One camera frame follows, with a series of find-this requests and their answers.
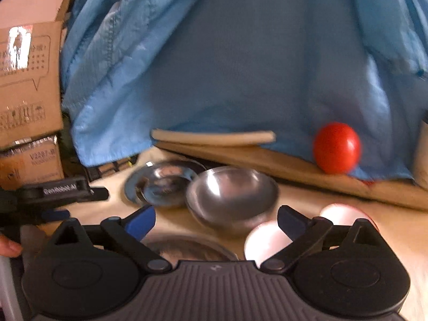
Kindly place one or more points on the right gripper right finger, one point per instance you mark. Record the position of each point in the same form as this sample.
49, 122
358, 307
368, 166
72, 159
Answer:
307, 237

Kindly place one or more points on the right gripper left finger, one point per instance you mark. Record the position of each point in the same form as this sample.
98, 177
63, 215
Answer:
125, 235

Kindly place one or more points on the white red-rimmed bowl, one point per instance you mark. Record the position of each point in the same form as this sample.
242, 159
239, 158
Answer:
265, 241
344, 214

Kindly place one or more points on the steel plate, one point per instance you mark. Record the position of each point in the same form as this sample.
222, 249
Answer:
175, 248
162, 183

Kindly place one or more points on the steel plate back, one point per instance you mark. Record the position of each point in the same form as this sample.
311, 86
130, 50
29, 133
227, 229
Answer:
162, 183

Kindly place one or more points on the deep steel bowl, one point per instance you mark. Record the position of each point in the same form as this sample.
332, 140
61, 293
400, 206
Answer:
232, 200

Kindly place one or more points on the person's left hand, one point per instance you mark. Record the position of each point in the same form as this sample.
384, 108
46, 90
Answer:
9, 248

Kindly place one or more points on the lower Vinda cardboard box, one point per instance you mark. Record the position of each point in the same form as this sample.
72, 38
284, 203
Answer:
35, 162

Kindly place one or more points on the black plastic crate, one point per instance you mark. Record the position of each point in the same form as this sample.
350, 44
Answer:
106, 170

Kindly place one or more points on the wooden shelf board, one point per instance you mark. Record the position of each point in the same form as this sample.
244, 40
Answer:
285, 167

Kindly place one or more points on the red tomato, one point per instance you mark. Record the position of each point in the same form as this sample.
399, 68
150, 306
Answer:
337, 148

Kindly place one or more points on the cream paper table cover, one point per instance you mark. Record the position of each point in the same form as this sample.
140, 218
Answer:
404, 229

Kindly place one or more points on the upper cardboard box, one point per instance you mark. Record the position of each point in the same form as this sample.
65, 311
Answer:
30, 94

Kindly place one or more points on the white rolling pin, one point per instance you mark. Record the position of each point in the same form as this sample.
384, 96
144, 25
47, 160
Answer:
215, 139

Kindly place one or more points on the white thermos bottle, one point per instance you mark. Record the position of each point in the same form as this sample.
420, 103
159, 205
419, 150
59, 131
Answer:
420, 165

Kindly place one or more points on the light blue hanging coat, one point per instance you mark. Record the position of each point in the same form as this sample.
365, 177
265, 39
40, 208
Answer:
221, 66

